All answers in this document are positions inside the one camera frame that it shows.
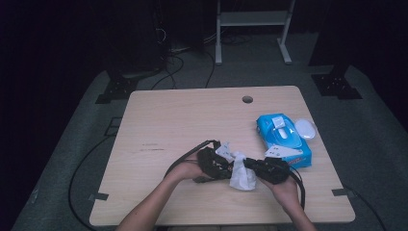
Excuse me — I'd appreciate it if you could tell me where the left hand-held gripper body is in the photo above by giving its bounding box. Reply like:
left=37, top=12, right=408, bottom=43
left=195, top=141, right=236, bottom=179

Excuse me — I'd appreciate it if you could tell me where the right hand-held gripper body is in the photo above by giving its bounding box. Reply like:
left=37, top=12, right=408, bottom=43
left=253, top=144, right=304, bottom=186

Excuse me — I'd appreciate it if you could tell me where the white wet wipe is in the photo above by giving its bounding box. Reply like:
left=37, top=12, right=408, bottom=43
left=228, top=151, right=258, bottom=192

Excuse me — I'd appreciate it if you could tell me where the blue wet wipes pack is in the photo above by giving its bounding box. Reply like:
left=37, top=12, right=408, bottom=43
left=255, top=113, right=319, bottom=169

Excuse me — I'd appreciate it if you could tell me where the person's left hand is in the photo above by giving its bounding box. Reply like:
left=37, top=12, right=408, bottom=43
left=167, top=153, right=210, bottom=182

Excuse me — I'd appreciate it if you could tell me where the person's right hand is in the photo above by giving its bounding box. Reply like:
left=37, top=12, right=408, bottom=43
left=261, top=176, right=299, bottom=210

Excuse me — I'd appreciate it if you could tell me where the grey tape strip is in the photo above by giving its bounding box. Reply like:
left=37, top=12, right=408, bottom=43
left=88, top=192, right=110, bottom=202
left=331, top=188, right=355, bottom=197

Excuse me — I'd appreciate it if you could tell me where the black metal stand base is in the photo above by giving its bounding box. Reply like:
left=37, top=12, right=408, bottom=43
left=94, top=65, right=140, bottom=105
left=310, top=62, right=364, bottom=100

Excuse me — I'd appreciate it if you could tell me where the white metal stand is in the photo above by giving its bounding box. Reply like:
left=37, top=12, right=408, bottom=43
left=215, top=0, right=296, bottom=66

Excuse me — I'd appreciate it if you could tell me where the left hand-held gripper cable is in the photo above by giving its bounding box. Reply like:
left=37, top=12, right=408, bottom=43
left=164, top=139, right=222, bottom=179

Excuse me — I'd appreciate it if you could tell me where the hand-held gripper cable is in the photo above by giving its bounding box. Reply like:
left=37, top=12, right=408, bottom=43
left=164, top=139, right=222, bottom=179
left=288, top=167, right=306, bottom=211

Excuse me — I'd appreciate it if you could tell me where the right hand-held gripper cable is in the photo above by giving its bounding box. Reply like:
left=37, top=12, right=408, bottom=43
left=288, top=167, right=306, bottom=211

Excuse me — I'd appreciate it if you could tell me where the black floor cable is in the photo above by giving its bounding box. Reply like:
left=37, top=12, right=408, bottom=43
left=344, top=186, right=388, bottom=231
left=150, top=54, right=186, bottom=90
left=67, top=134, right=112, bottom=231
left=204, top=49, right=217, bottom=90

